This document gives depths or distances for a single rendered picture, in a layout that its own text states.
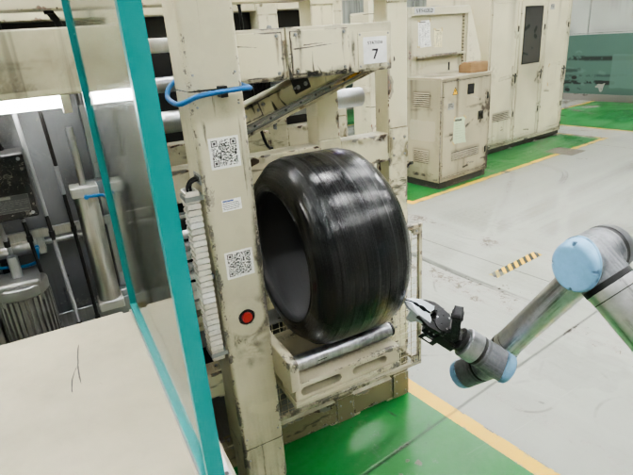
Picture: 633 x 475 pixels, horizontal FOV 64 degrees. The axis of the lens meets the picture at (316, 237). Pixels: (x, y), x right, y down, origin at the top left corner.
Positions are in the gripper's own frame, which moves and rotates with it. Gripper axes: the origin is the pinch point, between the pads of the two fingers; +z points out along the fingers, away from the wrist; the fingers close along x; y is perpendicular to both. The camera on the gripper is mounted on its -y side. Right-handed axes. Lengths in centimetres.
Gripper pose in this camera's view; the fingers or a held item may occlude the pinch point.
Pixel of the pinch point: (409, 301)
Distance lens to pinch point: 147.6
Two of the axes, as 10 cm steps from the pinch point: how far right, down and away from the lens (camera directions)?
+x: 3.5, -6.5, 6.7
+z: -8.4, -5.3, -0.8
